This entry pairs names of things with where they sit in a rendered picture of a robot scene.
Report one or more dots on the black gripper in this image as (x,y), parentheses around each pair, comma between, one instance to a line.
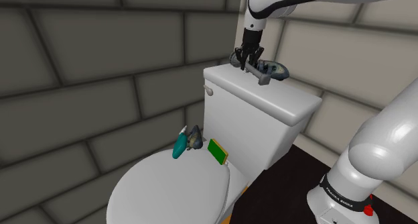
(252,38)

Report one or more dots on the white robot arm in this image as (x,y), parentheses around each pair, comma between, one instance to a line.
(375,151)

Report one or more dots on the mottled grey-blue shoe-shaped object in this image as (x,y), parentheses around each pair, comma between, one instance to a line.
(276,69)

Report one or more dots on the white toilet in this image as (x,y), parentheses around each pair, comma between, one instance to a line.
(254,118)

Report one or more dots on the mottled grey figure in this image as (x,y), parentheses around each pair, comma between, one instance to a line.
(195,139)

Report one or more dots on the green and yellow sponge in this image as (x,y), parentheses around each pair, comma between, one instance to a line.
(217,151)

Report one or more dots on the teal spray bottle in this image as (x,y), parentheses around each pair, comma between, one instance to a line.
(179,146)

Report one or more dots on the dark robot stand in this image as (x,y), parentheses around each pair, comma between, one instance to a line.
(281,190)

